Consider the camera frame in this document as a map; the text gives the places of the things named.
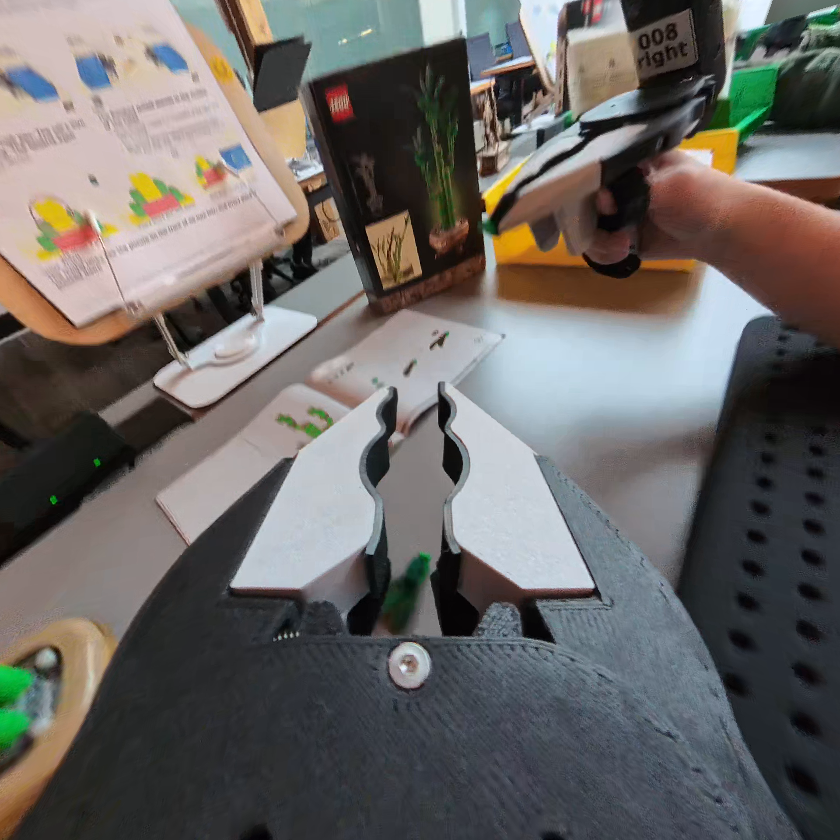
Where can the dark green cloth bundle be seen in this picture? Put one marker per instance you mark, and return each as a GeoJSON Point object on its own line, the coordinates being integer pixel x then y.
{"type": "Point", "coordinates": [814, 79]}

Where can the yellow smiley sticker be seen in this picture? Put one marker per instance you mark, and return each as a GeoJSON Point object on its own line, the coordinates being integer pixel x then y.
{"type": "Point", "coordinates": [222, 69]}

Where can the wooden book stand white base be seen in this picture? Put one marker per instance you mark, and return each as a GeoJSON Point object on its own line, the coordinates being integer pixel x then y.
{"type": "Point", "coordinates": [262, 334]}

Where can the black lego set box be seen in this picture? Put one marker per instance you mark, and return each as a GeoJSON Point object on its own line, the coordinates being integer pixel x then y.
{"type": "Point", "coordinates": [394, 164]}

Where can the person's right forearm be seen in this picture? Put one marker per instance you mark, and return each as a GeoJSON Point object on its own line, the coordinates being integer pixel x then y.
{"type": "Point", "coordinates": [787, 262]}

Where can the black partition panel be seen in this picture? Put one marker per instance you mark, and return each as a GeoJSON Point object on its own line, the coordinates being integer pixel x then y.
{"type": "Point", "coordinates": [279, 72]}

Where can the cluster of green leaf sprigs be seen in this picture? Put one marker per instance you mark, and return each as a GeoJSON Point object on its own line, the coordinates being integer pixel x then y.
{"type": "Point", "coordinates": [408, 584]}

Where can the brown wooden model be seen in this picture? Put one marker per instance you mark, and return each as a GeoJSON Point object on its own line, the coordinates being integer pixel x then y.
{"type": "Point", "coordinates": [492, 131]}

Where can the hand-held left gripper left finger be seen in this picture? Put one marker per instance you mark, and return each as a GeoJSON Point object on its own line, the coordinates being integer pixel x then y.
{"type": "Point", "coordinates": [315, 525]}

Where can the open instruction booklet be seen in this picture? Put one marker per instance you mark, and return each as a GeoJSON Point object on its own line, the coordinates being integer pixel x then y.
{"type": "Point", "coordinates": [420, 348]}

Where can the black box with green lights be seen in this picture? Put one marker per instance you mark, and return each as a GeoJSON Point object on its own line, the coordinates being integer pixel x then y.
{"type": "Point", "coordinates": [59, 479]}

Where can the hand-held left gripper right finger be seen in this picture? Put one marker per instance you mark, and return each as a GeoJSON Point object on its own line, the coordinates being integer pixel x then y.
{"type": "Point", "coordinates": [518, 525]}

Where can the yellow plastic bin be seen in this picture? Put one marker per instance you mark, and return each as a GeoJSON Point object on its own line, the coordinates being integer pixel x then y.
{"type": "Point", "coordinates": [525, 253]}

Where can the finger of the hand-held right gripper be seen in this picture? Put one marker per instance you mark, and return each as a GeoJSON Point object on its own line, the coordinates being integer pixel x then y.
{"type": "Point", "coordinates": [564, 190]}
{"type": "Point", "coordinates": [568, 149]}

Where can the black studded mat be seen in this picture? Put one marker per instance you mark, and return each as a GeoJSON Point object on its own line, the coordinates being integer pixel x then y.
{"type": "Point", "coordinates": [774, 590]}

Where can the green plastic bin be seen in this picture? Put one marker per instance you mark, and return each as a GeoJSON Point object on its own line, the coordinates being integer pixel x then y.
{"type": "Point", "coordinates": [748, 98]}

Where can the person's right hand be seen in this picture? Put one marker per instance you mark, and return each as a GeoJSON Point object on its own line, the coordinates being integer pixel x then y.
{"type": "Point", "coordinates": [682, 210]}

